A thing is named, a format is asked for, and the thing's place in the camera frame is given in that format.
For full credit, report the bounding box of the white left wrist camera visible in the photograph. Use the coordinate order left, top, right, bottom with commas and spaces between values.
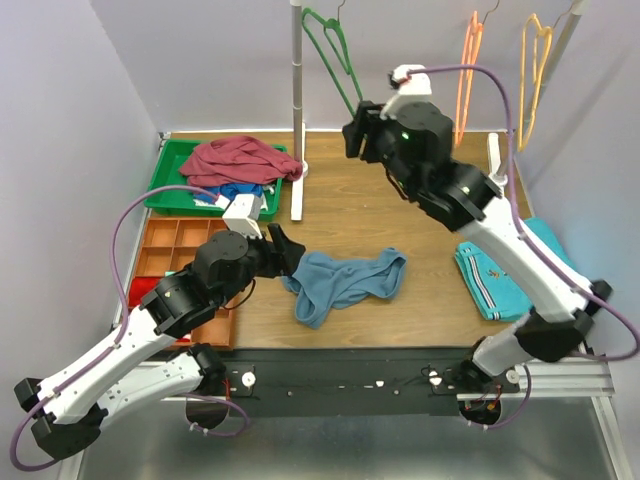
222, 194, 262, 239

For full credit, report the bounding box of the maroon garment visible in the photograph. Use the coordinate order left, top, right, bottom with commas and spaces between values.
179, 135, 303, 195

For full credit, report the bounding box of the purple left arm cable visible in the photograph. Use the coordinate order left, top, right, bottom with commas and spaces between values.
9, 184, 229, 472

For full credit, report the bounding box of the red cloth in tray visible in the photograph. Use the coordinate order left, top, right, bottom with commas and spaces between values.
127, 276, 162, 311

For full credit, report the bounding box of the royal blue white garment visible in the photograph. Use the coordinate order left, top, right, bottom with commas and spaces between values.
193, 183, 275, 209

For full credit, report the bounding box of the white left rack base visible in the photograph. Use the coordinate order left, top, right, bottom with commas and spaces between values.
290, 160, 308, 222

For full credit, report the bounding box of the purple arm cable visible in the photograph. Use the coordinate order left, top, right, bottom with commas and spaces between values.
407, 64, 640, 431
9, 184, 229, 472

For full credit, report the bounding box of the green clothes hanger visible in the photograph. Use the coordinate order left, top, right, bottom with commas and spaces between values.
301, 1, 363, 116

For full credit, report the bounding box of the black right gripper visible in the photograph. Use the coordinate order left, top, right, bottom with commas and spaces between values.
340, 99, 416, 197

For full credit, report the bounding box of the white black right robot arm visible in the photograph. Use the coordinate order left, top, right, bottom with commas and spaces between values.
342, 100, 599, 392

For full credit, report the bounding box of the yellow clothes hanger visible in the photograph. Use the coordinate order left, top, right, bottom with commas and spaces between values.
516, 1, 575, 153

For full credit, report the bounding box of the orange clothes hanger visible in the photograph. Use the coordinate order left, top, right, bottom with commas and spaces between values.
454, 1, 500, 147

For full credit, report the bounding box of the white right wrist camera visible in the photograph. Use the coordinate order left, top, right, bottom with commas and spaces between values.
380, 64, 432, 120

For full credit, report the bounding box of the orange compartment tray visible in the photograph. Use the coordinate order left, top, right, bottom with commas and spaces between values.
128, 216, 240, 351

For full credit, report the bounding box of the grey rack pole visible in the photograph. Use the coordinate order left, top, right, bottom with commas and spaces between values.
494, 0, 587, 181
290, 0, 305, 179

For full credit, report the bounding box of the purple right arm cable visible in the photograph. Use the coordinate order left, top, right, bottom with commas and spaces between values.
407, 64, 640, 431

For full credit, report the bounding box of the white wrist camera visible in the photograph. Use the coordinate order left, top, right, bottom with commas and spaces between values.
380, 64, 432, 120
222, 194, 262, 239

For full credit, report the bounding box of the grey right rack pole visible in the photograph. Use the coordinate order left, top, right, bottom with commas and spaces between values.
494, 0, 587, 181

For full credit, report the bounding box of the blue tank top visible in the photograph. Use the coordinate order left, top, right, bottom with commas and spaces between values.
282, 248, 408, 330

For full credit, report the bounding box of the grey left rack pole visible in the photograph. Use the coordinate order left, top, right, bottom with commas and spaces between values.
290, 0, 305, 179

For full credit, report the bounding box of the black mounting rail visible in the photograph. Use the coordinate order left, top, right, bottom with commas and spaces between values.
218, 347, 520, 418

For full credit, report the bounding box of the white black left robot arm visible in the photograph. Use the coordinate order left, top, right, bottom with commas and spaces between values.
14, 223, 305, 462

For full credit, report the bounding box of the teal folded shirt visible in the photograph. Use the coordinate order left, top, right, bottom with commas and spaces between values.
455, 208, 586, 323

